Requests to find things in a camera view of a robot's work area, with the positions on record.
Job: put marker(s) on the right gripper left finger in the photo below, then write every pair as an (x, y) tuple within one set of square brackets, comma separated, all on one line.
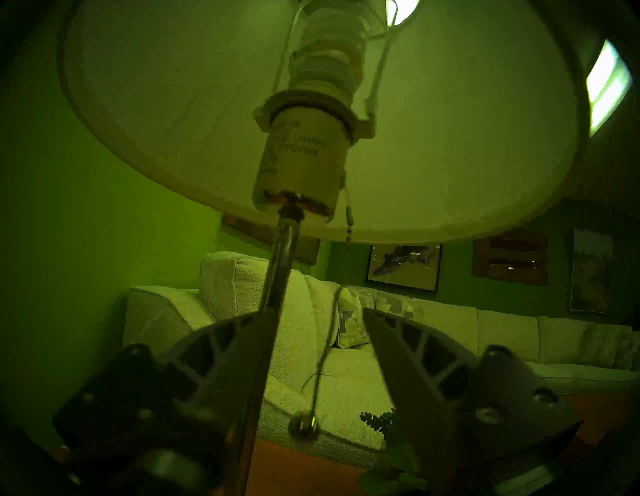
[(150, 415)]

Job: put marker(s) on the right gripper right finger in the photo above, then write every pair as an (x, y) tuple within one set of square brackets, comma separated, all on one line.
[(480, 410)]

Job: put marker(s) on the white shade table lamp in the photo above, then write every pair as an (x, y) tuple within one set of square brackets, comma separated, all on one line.
[(450, 125)]

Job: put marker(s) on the succulent planter box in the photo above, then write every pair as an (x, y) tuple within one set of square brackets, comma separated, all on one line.
[(385, 475)]

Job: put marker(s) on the wooden coffee table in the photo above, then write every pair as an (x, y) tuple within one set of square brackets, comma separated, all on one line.
[(610, 407)]

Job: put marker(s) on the cream sectional sofa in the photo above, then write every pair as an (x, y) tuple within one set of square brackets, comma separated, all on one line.
[(350, 400)]

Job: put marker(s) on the grey patchwork pillow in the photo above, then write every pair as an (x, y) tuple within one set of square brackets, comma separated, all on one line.
[(400, 306), (352, 320), (631, 351)]

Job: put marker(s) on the striped beige pillow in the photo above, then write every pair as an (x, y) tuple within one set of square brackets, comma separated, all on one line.
[(600, 345)]

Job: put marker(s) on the wooden end table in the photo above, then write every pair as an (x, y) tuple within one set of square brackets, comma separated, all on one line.
[(300, 472)]

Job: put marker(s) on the black framed horse artwork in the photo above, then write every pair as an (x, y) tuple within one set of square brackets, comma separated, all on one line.
[(405, 265)]

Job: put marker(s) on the framed pale landscape picture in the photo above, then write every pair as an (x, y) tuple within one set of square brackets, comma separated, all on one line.
[(592, 272)]

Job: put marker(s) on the ceiling light panel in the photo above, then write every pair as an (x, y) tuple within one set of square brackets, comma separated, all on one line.
[(607, 85)]

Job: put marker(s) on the wooden framed wall art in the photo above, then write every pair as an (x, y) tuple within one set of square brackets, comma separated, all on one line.
[(510, 257)]

